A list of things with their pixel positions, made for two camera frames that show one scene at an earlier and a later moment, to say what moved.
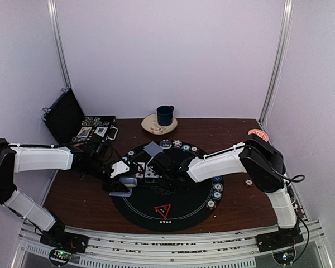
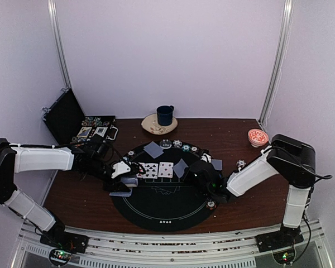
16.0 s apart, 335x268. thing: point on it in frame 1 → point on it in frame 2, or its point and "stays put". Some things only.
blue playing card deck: [128, 181] stays put
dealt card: [123, 194] stays put
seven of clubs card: [149, 172] stays put
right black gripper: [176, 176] → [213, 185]
